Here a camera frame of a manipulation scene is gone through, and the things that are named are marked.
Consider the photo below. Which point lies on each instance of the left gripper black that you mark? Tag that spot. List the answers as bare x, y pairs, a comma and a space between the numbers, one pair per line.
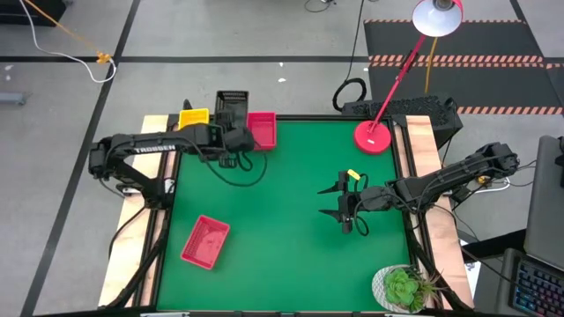
242, 141

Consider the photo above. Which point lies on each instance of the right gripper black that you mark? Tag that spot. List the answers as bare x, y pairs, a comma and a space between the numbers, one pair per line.
374, 199

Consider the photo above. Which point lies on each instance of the red plastic slotted basket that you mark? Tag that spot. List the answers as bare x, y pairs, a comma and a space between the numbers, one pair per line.
263, 132
205, 242
264, 149

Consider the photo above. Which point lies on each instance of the black plastic slotted basket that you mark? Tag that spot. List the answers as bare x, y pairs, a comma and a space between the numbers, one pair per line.
231, 103

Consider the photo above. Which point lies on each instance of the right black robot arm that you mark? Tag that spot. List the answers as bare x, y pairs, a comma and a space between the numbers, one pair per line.
458, 174

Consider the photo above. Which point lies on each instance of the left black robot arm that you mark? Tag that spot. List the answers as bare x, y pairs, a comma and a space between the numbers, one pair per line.
154, 147

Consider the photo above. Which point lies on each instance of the red desk lamp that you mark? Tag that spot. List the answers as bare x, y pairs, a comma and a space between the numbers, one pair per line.
372, 137

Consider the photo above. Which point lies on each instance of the succulent in white pot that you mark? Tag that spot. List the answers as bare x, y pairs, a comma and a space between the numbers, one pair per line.
401, 288

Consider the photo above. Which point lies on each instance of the wooden table side board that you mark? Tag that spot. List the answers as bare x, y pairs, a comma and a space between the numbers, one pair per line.
447, 246
123, 246

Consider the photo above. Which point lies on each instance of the black perforated computer case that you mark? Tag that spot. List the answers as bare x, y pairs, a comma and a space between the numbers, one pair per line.
423, 108

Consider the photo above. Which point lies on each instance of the grey laptop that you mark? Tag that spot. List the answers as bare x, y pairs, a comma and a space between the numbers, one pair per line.
546, 202

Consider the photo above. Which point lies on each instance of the black hazard-striped floor mat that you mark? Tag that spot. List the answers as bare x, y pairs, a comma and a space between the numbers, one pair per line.
484, 39

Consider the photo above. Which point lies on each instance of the backlit black keyboard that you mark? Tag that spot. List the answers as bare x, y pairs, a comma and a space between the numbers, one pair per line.
537, 290

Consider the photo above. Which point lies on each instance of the black floor equipment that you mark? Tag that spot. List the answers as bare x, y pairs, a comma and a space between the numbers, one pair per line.
26, 11

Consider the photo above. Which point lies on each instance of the black aluminium table frame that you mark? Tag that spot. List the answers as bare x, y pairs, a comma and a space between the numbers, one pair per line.
308, 118

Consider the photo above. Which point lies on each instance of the grey floor bracket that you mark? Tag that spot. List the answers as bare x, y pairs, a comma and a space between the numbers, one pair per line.
11, 98

